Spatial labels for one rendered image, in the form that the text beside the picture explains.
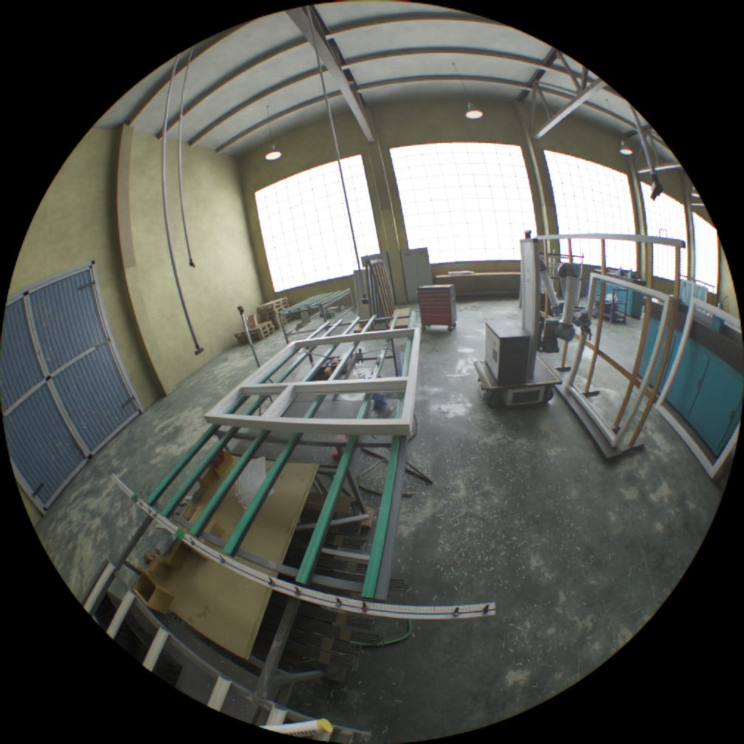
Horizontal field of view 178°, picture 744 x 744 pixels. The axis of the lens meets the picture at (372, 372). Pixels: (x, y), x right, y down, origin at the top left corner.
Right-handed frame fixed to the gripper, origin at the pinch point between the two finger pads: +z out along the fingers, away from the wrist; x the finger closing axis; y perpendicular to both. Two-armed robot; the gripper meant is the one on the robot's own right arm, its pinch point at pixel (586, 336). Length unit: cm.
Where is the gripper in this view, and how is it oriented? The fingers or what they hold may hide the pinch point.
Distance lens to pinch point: 306.4
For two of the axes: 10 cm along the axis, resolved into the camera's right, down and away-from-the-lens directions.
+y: -8.3, 4.7, 2.9
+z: 5.5, 7.0, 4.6
